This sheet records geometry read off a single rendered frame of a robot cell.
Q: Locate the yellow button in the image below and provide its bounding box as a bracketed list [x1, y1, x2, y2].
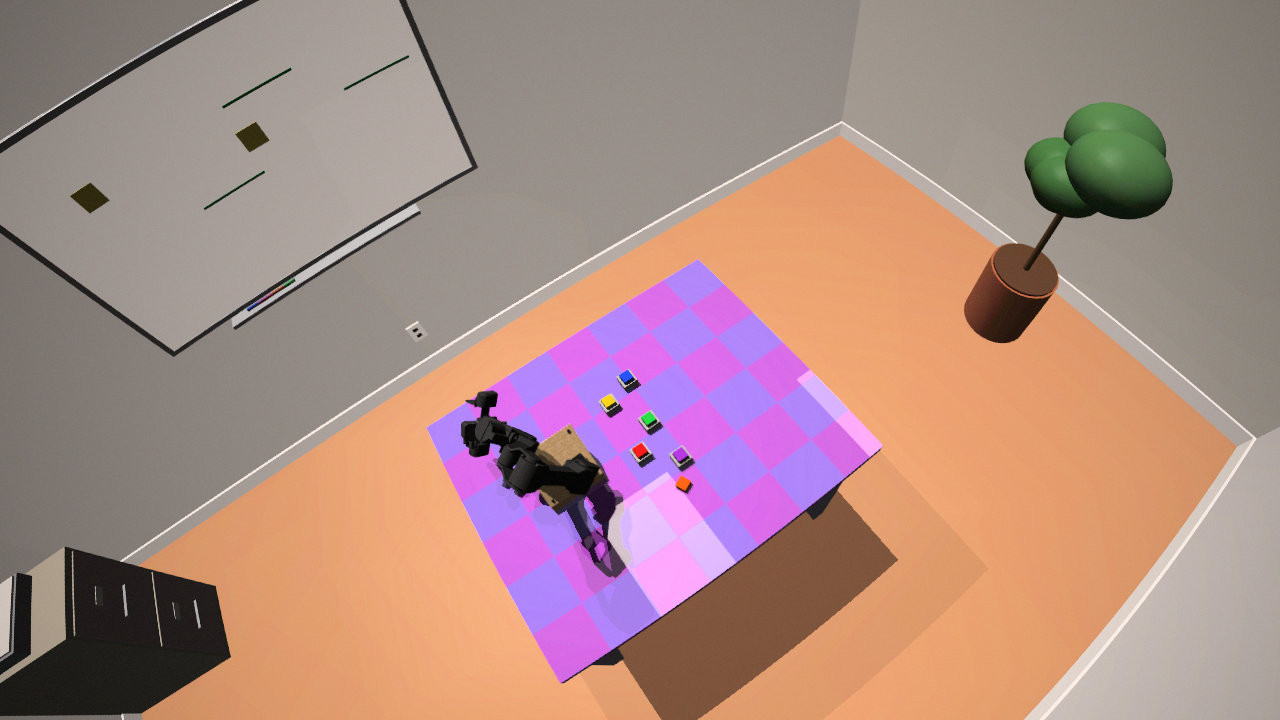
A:
[598, 393, 621, 416]

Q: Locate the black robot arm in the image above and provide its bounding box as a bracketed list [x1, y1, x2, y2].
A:
[461, 416, 600, 495]

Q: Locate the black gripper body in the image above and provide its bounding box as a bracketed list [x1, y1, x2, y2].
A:
[468, 389, 508, 457]

